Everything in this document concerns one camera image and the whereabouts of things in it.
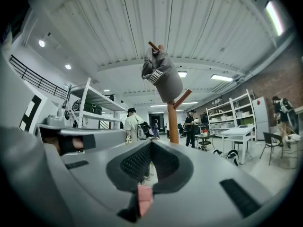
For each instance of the white table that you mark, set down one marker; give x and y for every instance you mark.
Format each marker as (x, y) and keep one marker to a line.
(236, 132)

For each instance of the red and white cup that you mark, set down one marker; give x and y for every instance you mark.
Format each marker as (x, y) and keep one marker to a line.
(205, 131)

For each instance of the white storage shelving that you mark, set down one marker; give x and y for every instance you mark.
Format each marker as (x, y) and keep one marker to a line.
(227, 117)

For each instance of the white metal shelf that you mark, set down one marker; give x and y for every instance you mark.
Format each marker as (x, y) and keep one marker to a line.
(99, 98)

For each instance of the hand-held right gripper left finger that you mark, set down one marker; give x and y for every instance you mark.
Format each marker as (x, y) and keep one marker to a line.
(94, 174)

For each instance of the grey garment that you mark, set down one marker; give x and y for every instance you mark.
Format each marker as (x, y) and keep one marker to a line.
(165, 84)

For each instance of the black bag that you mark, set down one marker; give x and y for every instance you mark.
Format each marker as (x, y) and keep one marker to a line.
(87, 106)

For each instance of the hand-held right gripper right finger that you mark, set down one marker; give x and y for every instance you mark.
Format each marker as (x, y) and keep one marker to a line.
(201, 185)

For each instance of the black and white backpack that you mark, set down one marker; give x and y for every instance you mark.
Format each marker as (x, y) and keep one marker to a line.
(216, 152)
(233, 157)

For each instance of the grey refrigerator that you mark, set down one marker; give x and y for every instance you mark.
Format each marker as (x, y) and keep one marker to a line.
(260, 119)

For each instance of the black metal railing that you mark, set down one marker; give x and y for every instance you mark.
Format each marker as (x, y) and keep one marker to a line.
(35, 78)

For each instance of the ceiling panel light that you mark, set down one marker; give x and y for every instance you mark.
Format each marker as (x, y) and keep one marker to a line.
(221, 77)
(182, 74)

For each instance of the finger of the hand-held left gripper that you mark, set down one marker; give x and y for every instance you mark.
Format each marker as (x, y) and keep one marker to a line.
(111, 138)

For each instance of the brown wooden coat rack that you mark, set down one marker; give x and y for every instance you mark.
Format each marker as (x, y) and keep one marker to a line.
(174, 126)

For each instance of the dark square table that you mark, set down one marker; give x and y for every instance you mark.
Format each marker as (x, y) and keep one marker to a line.
(204, 136)

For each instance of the ceiling tube light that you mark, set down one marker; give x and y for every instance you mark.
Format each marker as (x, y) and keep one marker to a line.
(274, 18)

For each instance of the black metal chair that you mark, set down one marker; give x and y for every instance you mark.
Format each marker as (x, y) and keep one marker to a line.
(272, 141)

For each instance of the person's left hand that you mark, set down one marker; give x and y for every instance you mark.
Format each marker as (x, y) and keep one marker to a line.
(77, 143)

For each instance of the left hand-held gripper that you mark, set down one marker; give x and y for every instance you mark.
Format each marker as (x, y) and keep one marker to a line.
(35, 112)

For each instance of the round ceiling light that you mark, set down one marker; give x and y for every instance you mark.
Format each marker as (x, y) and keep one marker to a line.
(41, 43)
(68, 67)

